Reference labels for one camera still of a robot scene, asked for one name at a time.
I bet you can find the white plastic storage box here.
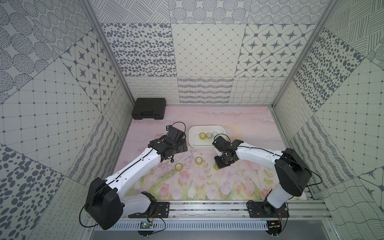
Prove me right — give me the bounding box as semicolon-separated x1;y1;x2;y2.
187;125;226;150

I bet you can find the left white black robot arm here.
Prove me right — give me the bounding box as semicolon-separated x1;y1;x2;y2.
81;125;188;230

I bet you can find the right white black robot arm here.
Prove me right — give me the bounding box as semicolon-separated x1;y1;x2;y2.
213;135;313;210

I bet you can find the black plastic tool case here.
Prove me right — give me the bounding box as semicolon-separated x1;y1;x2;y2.
132;98;166;120

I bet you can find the right controller board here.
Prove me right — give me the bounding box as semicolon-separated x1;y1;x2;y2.
266;221;282;237

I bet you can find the left green circuit board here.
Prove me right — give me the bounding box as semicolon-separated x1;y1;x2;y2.
140;221;152;229

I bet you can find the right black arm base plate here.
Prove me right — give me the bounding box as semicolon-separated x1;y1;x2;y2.
246;200;290;219

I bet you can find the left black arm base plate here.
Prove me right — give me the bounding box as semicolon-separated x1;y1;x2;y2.
128;202;170;219

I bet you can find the aluminium mounting rail frame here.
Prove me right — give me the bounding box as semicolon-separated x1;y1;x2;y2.
120;200;331;222

